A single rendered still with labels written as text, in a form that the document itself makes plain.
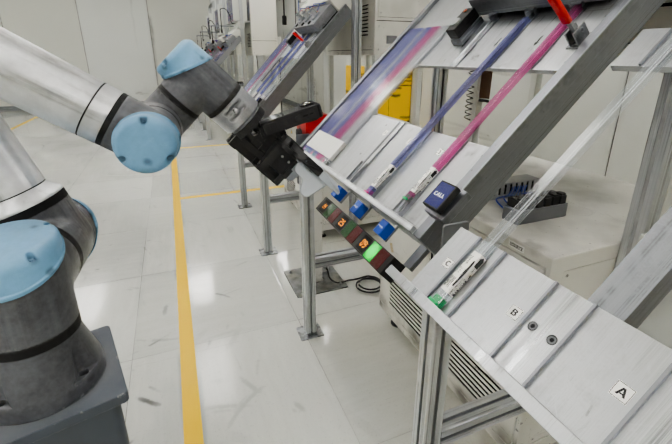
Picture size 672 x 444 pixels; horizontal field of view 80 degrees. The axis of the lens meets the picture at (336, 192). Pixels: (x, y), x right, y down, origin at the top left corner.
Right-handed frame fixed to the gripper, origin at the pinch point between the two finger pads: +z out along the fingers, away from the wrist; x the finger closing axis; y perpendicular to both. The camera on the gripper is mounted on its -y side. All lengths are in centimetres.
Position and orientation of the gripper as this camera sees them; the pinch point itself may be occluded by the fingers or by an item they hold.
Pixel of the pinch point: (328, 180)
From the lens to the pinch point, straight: 79.2
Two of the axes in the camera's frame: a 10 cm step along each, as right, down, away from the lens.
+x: 3.7, 3.0, -8.8
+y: -6.7, 7.5, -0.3
